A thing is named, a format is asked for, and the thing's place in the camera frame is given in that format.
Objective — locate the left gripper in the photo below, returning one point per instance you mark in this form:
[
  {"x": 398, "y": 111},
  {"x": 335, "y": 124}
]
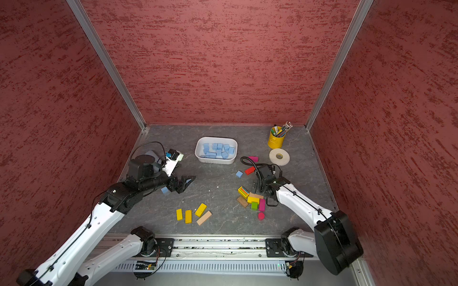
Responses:
[{"x": 179, "y": 188}]

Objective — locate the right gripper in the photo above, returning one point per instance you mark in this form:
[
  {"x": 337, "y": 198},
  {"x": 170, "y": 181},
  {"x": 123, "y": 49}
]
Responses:
[{"x": 261, "y": 185}]

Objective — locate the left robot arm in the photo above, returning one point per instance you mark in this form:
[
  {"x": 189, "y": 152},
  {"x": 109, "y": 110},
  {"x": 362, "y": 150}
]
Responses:
[{"x": 68, "y": 266}]

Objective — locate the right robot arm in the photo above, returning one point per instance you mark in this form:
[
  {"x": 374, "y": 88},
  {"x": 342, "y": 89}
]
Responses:
[{"x": 332, "y": 239}]

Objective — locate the red block right cluster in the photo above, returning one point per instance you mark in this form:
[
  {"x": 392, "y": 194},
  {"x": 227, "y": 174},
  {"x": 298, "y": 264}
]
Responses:
[{"x": 250, "y": 170}]

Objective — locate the magenta flat block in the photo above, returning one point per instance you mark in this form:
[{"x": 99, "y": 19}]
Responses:
[{"x": 253, "y": 158}]

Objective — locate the tan block right cluster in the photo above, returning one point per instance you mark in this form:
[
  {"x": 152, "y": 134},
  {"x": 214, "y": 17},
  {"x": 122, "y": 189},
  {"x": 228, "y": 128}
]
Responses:
[{"x": 256, "y": 196}]

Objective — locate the white tape roll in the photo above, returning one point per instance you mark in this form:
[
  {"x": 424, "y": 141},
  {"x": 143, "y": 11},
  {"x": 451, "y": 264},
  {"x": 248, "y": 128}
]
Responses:
[{"x": 279, "y": 157}]

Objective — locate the magenta long block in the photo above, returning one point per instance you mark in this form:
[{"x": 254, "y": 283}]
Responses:
[{"x": 262, "y": 205}]

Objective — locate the yellow block right cluster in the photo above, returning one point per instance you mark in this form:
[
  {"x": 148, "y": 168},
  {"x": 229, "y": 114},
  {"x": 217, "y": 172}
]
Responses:
[{"x": 253, "y": 200}]

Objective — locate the striped yellow block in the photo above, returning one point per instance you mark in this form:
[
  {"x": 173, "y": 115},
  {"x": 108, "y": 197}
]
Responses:
[{"x": 243, "y": 192}]

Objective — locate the yellow long block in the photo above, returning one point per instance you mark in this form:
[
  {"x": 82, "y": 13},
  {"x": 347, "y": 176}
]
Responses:
[{"x": 201, "y": 210}]

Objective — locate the brown wooden block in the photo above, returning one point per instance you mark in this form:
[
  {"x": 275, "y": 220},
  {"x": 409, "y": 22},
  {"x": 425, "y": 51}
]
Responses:
[{"x": 242, "y": 202}]

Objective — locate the yellow pen holder can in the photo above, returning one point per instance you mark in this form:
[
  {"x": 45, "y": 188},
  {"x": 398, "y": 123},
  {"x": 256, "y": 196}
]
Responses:
[{"x": 276, "y": 138}]

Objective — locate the long tan wooden block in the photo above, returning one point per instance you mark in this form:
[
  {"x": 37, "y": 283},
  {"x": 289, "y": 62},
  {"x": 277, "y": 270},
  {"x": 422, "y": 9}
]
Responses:
[{"x": 204, "y": 218}]

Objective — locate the white plastic tray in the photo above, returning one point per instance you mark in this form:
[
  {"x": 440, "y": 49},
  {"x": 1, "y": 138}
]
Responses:
[{"x": 216, "y": 150}]

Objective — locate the pens in can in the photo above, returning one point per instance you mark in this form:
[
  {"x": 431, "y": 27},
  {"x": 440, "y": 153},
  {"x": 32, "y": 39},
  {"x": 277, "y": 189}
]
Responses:
[{"x": 282, "y": 129}]

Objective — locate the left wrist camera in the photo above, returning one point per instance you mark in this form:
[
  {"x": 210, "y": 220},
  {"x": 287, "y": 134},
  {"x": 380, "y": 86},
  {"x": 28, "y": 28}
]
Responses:
[{"x": 173, "y": 157}]

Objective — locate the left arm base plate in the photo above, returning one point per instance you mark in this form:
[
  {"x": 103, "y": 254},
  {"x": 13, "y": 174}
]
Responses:
[{"x": 165, "y": 246}]

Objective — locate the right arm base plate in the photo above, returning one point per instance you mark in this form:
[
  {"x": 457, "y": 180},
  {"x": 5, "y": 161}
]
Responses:
[{"x": 289, "y": 249}]

